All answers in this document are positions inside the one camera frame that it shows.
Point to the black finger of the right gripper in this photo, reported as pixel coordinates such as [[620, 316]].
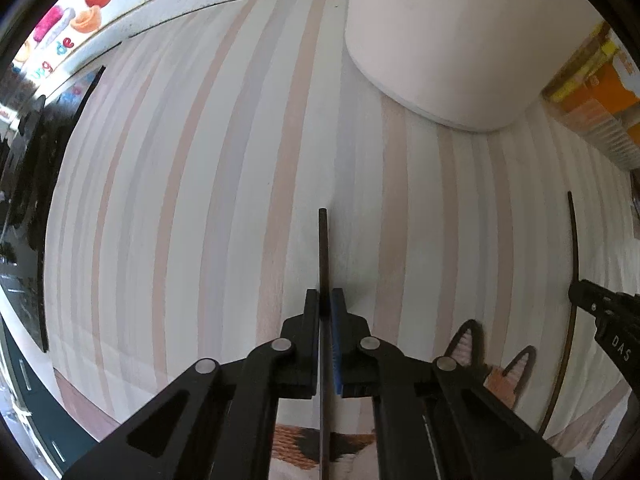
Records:
[[616, 315]]

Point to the dark brown chopstick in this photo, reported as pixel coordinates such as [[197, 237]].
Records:
[[325, 346]]

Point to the black gas stove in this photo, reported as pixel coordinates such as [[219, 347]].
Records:
[[30, 166]]

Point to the colourful wall stickers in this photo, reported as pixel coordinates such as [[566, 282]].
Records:
[[62, 30]]

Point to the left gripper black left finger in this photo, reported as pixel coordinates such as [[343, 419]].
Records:
[[214, 421]]

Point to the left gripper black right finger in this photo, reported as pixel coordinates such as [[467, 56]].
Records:
[[432, 420]]

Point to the cream cylindrical utensil holder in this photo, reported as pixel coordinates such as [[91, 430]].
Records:
[[469, 64]]

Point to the dark blue cabinet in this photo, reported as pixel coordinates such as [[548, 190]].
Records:
[[65, 423]]

